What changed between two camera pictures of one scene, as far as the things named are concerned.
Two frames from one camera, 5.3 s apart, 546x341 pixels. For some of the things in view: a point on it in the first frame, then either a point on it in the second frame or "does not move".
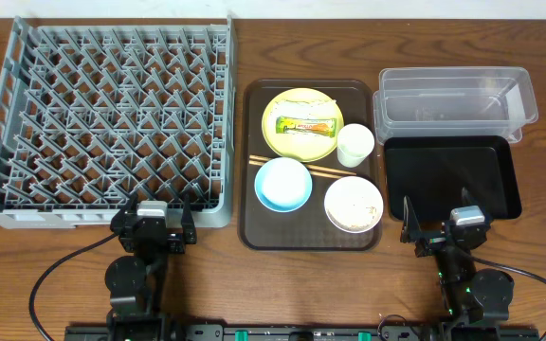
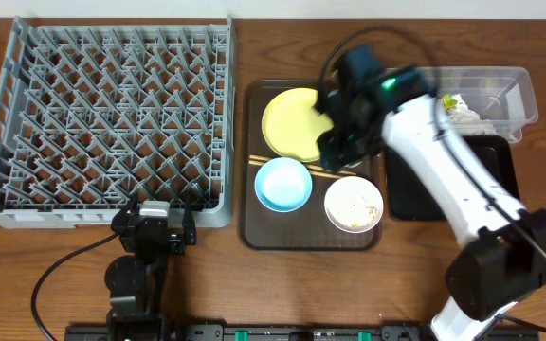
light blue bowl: [283, 184] does not move
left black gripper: [168, 241] does not move
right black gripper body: [430, 243] → [346, 147]
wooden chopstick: [255, 162] does not move
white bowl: [353, 205] does not move
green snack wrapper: [322, 127] → [448, 100]
